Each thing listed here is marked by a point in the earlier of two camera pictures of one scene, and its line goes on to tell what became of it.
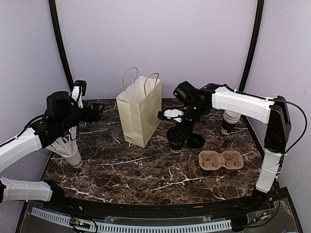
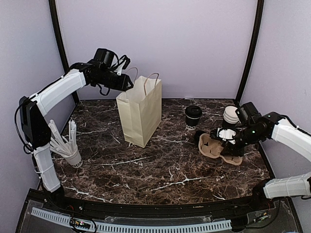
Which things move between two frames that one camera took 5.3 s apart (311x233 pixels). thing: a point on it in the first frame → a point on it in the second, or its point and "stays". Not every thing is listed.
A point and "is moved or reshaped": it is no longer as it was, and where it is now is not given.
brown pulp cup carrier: x=211 y=160 → x=211 y=147
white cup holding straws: x=75 y=160 stays
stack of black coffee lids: x=196 y=141 is moved or reshaped
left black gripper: x=96 y=115 → x=124 y=83
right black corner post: x=252 y=49 stays
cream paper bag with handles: x=140 y=106 stays
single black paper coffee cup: x=176 y=146 is moved or reshaped
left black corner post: x=52 y=4 stays
